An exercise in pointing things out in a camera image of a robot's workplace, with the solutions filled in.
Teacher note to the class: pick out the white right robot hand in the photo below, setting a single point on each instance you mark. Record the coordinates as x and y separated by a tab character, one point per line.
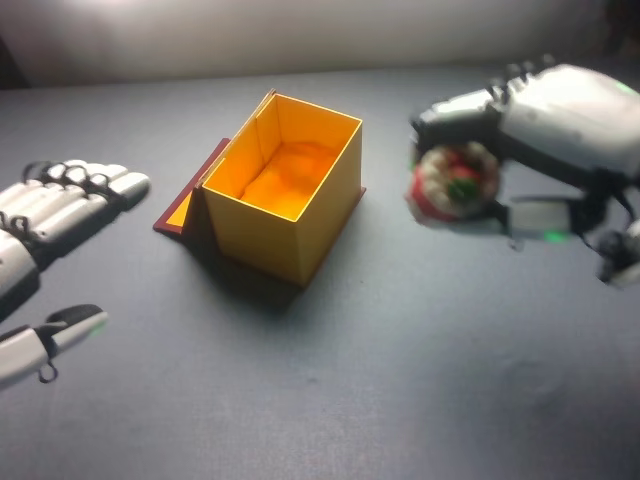
570	115

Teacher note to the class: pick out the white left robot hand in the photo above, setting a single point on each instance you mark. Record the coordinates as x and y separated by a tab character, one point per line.
60	210

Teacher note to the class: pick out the toy strawberry cream cake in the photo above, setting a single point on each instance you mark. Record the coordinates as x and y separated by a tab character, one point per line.
450	185

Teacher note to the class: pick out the yellow box with red lid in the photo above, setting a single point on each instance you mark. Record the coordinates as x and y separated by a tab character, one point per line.
255	230

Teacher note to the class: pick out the grey table cloth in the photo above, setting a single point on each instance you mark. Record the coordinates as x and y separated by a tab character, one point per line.
350	410

